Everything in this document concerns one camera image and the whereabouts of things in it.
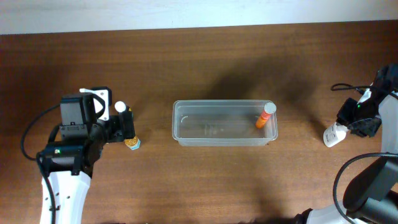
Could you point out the clear plastic container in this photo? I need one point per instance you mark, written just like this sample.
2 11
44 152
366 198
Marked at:
226 123

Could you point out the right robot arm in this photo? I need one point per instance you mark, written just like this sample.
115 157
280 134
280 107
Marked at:
369 197

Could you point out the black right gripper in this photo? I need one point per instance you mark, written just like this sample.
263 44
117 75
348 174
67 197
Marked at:
363 126

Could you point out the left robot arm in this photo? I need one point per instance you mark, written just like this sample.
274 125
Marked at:
67 161

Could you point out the orange tube white cap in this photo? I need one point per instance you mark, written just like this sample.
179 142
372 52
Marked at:
269 109

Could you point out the gold lid small jar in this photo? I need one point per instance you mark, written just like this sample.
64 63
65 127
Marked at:
133 143

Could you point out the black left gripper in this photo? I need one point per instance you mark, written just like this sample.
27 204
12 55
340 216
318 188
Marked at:
126 123

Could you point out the black bottle white cap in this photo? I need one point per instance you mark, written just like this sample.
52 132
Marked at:
125 113

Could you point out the white squeeze bottle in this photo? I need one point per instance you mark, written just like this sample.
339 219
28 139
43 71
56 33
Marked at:
334 134

